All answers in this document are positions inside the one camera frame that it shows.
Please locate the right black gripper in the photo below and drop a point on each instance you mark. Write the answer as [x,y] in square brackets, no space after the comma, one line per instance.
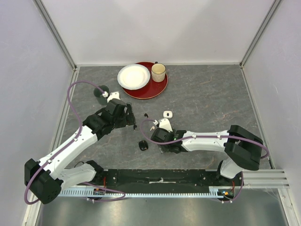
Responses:
[163,149]

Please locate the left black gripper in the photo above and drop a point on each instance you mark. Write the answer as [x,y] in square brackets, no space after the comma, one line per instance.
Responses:
[128,119]

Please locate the white earbud charging case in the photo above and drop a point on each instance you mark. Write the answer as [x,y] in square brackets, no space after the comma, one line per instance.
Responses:
[168,114]

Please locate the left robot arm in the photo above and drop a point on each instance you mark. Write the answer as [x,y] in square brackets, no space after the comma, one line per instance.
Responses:
[47,177]

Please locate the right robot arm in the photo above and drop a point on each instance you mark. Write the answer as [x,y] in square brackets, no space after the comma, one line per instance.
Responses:
[241,146]

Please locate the black earbud charging case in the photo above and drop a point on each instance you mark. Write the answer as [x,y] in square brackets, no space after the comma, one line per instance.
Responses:
[143,145]

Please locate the dark green mug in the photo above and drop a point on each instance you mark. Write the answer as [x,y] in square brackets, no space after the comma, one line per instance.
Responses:
[99,96]

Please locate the red round tray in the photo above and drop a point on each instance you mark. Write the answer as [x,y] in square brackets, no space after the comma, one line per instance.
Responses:
[152,89]

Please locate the white paper plate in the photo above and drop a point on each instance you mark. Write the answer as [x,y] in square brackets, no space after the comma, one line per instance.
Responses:
[133,77]

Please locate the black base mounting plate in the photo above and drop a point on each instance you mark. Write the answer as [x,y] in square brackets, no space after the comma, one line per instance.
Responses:
[163,181]

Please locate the beige ceramic cup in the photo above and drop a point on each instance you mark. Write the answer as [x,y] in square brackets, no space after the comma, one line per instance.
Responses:
[158,72]

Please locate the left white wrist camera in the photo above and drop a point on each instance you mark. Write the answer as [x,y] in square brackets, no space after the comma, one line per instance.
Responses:
[113,95]

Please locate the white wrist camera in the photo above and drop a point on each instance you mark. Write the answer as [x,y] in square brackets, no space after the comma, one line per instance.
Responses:
[163,123]
[113,95]

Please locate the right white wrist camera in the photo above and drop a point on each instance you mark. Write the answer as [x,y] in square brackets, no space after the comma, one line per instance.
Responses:
[163,123]

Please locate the slotted cable duct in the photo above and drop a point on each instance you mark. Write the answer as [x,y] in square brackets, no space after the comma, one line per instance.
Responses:
[90,192]

